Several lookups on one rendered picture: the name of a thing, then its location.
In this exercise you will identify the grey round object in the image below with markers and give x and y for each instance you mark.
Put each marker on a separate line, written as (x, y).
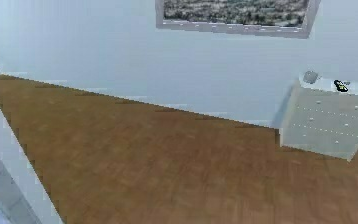
(310, 77)

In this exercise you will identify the white chest of drawers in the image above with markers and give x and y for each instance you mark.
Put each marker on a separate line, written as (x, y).
(327, 121)

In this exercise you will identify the black and yellow small object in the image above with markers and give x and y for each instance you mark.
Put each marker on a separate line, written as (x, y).
(340, 86)

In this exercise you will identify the grey framed wall picture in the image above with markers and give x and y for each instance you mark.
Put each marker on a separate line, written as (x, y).
(235, 13)

